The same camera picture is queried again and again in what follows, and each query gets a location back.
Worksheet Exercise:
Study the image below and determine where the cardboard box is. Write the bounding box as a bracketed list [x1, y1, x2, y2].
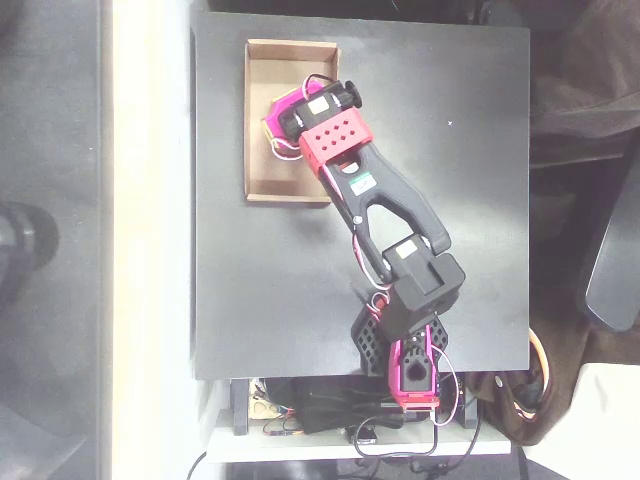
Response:
[243, 38, 342, 206]

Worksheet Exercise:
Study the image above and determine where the dark round blurry object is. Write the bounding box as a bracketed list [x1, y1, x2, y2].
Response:
[0, 201, 61, 306]

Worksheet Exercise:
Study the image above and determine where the orange cable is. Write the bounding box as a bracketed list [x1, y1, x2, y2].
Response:
[528, 327, 552, 421]

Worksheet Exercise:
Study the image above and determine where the black lattice robot base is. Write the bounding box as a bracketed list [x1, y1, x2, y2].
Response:
[351, 304, 450, 379]

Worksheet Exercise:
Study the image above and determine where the black usb plug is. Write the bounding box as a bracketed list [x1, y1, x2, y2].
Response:
[346, 423, 380, 446]

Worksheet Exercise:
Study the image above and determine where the black cable bundle with adapter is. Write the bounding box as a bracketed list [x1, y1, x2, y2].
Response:
[292, 377, 406, 436]

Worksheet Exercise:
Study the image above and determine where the dark office chair armrest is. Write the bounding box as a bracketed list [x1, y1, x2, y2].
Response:
[579, 159, 640, 332]

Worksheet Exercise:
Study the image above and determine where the white cloth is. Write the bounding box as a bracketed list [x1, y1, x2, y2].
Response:
[524, 362, 640, 480]

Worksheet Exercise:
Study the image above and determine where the thin black cable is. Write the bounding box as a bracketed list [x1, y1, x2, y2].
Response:
[186, 449, 209, 480]

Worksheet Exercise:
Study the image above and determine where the white shelf board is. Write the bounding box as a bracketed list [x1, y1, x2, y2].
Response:
[205, 409, 514, 465]

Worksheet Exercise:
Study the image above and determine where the looped black cable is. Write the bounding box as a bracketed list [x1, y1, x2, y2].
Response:
[352, 414, 484, 474]

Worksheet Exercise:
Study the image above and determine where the small wooden controller board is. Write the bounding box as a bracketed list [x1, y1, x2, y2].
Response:
[248, 379, 282, 422]

